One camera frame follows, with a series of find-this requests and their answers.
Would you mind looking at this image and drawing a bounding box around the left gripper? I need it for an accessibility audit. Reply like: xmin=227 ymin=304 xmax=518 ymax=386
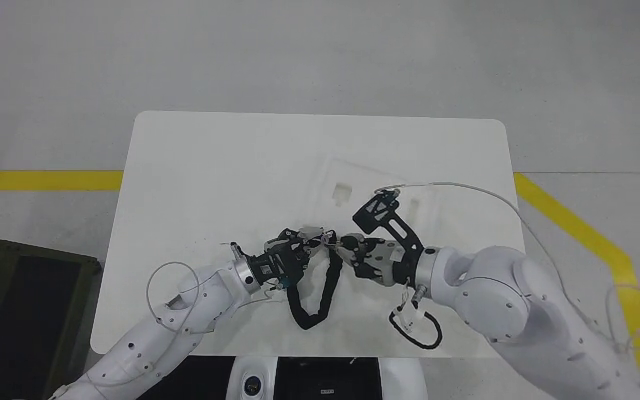
xmin=231 ymin=238 xmax=335 ymax=295

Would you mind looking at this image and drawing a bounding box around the black braided cable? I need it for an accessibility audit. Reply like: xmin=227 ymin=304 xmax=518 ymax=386
xmin=284 ymin=248 xmax=345 ymax=331

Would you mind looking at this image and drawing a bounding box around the long thin white cable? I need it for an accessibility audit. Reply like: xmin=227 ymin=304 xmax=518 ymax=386
xmin=372 ymin=181 xmax=640 ymax=357

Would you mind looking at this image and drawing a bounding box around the white foam tray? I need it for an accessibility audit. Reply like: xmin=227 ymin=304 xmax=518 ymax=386
xmin=311 ymin=152 xmax=443 ymax=251

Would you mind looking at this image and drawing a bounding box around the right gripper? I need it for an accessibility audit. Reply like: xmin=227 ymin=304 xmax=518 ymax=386
xmin=338 ymin=232 xmax=442 ymax=297

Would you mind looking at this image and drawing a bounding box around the dark green crate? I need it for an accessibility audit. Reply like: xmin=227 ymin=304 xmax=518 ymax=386
xmin=0 ymin=238 xmax=103 ymax=400

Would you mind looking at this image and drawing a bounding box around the robot body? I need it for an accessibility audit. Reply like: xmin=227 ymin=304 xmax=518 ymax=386
xmin=138 ymin=353 xmax=430 ymax=400

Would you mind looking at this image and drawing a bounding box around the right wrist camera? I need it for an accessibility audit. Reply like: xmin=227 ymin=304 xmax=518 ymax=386
xmin=351 ymin=187 xmax=426 ymax=261

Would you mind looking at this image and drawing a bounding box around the black cable with white plugs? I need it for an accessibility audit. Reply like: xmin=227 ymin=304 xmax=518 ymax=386
xmin=387 ymin=297 xmax=444 ymax=351

